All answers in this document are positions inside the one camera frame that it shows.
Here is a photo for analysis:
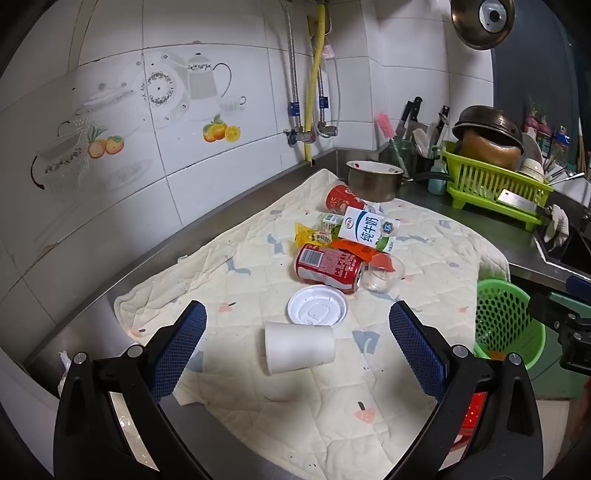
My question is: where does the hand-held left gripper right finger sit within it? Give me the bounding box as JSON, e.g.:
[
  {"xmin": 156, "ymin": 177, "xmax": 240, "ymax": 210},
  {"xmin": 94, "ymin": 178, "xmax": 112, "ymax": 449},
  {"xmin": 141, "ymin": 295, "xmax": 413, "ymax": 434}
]
[{"xmin": 389, "ymin": 300, "xmax": 544, "ymax": 480}]

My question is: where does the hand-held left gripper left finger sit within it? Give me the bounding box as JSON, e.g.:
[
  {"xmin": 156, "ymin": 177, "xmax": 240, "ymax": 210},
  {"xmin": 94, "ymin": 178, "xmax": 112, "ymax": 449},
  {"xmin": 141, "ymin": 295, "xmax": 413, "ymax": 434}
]
[{"xmin": 54, "ymin": 300, "xmax": 208, "ymax": 480}]

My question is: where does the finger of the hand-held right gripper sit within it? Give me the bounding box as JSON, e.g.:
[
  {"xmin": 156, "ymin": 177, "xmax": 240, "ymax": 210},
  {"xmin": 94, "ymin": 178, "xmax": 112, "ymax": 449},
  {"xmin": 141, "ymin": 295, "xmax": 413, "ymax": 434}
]
[
  {"xmin": 566, "ymin": 274, "xmax": 591, "ymax": 300},
  {"xmin": 557, "ymin": 315, "xmax": 591, "ymax": 371}
]

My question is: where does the green plastic basket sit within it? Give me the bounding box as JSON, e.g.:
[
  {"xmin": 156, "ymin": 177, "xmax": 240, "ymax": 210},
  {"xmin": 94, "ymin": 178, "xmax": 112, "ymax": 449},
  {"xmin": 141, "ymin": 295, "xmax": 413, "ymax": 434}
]
[{"xmin": 473, "ymin": 279, "xmax": 546, "ymax": 370}]

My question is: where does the white paper cup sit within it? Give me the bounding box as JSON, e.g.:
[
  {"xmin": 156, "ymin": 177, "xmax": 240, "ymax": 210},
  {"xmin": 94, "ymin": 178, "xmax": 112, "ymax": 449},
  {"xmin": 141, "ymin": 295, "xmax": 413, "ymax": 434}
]
[{"xmin": 264, "ymin": 322, "xmax": 335, "ymax": 376}]

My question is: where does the yellow snack wrapper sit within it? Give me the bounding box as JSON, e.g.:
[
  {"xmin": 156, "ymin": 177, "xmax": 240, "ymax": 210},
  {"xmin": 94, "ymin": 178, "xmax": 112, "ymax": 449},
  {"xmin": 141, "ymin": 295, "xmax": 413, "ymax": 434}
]
[{"xmin": 294, "ymin": 222, "xmax": 333, "ymax": 253}]

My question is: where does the steel sink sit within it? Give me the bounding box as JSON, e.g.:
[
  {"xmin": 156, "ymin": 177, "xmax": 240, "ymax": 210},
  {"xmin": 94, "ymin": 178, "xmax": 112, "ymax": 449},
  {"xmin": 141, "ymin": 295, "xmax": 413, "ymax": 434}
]
[{"xmin": 533, "ymin": 220, "xmax": 591, "ymax": 278}]

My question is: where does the white dish cloth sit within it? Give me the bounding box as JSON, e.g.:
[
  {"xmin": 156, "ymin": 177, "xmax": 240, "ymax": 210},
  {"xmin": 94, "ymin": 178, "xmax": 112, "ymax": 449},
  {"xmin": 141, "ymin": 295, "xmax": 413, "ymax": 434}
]
[{"xmin": 542, "ymin": 205, "xmax": 571, "ymax": 243}]

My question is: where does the clear plastic cup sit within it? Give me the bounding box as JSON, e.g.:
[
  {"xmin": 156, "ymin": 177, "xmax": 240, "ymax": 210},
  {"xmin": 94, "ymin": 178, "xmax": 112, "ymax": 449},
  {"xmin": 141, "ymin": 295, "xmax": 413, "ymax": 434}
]
[{"xmin": 362, "ymin": 253, "xmax": 406, "ymax": 294}]

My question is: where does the cream quilted printed mat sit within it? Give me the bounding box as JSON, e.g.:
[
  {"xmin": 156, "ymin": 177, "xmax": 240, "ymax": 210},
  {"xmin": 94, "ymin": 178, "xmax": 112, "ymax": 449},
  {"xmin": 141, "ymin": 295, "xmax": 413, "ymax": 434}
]
[{"xmin": 113, "ymin": 168, "xmax": 511, "ymax": 480}]

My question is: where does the white plastic lid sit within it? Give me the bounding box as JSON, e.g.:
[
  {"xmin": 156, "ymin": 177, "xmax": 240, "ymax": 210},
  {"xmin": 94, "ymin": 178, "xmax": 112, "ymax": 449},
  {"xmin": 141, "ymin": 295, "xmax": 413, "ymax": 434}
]
[{"xmin": 287, "ymin": 285, "xmax": 348, "ymax": 326}]

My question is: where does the steel cleaver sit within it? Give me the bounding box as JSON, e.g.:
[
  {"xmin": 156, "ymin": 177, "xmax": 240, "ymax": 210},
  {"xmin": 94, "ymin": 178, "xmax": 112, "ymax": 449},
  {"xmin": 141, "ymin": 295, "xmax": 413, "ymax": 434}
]
[{"xmin": 498, "ymin": 188, "xmax": 552, "ymax": 217}]

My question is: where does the orange snack wrapper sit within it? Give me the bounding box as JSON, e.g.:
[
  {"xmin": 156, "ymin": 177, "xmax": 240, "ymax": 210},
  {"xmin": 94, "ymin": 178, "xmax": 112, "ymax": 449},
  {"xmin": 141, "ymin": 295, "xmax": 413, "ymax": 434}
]
[{"xmin": 330, "ymin": 240, "xmax": 384, "ymax": 262}]

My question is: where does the red soda can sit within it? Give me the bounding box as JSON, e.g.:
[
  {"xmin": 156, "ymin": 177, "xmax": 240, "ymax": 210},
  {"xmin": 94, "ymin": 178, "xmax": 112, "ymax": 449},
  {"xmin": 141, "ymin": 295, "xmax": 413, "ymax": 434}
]
[{"xmin": 295, "ymin": 243, "xmax": 365, "ymax": 295}]

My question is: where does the white milk carton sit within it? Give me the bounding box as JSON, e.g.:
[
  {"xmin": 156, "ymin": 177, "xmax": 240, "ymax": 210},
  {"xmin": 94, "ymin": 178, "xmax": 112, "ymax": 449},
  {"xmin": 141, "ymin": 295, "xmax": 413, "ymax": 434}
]
[{"xmin": 338, "ymin": 206, "xmax": 399, "ymax": 252}]

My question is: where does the white bowl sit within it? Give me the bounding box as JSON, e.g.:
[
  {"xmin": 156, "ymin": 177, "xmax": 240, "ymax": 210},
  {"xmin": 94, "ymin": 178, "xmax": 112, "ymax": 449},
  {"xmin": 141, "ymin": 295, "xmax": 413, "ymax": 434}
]
[{"xmin": 517, "ymin": 157, "xmax": 546, "ymax": 182}]

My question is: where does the green dish rack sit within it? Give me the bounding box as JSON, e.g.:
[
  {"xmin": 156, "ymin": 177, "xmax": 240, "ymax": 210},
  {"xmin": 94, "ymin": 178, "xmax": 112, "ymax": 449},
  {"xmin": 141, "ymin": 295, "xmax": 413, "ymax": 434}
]
[{"xmin": 438, "ymin": 141, "xmax": 555, "ymax": 232}]

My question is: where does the small green drink carton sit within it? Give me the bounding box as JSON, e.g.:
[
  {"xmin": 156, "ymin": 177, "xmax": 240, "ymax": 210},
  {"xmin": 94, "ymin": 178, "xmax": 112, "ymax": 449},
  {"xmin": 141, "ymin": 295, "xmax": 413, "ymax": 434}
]
[{"xmin": 318, "ymin": 212, "xmax": 347, "ymax": 241}]

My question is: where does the red printed plastic cup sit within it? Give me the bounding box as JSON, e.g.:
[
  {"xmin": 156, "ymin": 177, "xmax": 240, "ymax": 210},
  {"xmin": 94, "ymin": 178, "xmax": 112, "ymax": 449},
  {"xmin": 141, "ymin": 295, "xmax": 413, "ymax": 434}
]
[{"xmin": 325, "ymin": 184, "xmax": 377, "ymax": 215}]

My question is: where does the brown bowl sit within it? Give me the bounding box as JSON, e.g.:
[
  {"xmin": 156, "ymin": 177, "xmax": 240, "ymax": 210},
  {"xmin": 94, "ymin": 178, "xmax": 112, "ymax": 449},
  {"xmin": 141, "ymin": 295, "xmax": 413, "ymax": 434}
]
[{"xmin": 460, "ymin": 130, "xmax": 522, "ymax": 170}]

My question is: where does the metal saucepan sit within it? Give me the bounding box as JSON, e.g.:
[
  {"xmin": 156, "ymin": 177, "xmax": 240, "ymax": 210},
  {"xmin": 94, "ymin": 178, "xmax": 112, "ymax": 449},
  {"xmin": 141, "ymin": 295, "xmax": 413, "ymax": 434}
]
[{"xmin": 346, "ymin": 160, "xmax": 455, "ymax": 204}]

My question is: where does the teal bottle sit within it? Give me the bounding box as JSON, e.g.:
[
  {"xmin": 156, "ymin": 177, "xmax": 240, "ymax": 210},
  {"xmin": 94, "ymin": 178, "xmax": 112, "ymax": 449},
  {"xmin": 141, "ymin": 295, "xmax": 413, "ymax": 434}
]
[{"xmin": 427, "ymin": 159, "xmax": 449, "ymax": 195}]

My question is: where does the dark metal bowl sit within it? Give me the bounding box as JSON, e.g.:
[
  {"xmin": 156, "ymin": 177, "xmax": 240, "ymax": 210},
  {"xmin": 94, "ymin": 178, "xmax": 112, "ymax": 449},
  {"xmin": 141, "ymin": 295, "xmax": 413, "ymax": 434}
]
[{"xmin": 452, "ymin": 105, "xmax": 525, "ymax": 147}]

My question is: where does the green glass jar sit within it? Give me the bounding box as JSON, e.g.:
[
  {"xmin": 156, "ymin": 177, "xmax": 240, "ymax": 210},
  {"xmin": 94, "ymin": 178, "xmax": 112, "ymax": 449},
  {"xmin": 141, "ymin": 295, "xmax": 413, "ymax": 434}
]
[{"xmin": 392, "ymin": 138, "xmax": 414, "ymax": 168}]

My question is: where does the pink bottle brush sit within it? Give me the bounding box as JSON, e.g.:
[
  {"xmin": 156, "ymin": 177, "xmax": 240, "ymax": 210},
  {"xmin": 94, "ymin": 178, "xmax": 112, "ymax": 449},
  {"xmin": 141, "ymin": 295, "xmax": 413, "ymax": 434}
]
[{"xmin": 375, "ymin": 112, "xmax": 408, "ymax": 172}]

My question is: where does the hanging metal pan lid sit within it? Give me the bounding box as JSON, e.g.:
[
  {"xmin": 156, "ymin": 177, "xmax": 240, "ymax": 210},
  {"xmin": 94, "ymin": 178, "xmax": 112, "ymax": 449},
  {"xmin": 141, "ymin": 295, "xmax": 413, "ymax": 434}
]
[{"xmin": 450, "ymin": 0, "xmax": 516, "ymax": 51}]

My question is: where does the black handled knife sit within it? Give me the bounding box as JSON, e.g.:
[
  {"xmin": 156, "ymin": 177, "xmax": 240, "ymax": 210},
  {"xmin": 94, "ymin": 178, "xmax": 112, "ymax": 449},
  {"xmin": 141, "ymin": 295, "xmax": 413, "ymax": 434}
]
[
  {"xmin": 434, "ymin": 106, "xmax": 451, "ymax": 141},
  {"xmin": 399, "ymin": 96, "xmax": 424, "ymax": 139}
]

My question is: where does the yellow gas hose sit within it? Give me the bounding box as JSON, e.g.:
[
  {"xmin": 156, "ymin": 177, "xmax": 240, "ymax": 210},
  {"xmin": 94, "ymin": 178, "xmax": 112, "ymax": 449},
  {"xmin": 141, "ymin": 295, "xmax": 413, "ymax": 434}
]
[{"xmin": 305, "ymin": 2, "xmax": 327, "ymax": 164}]

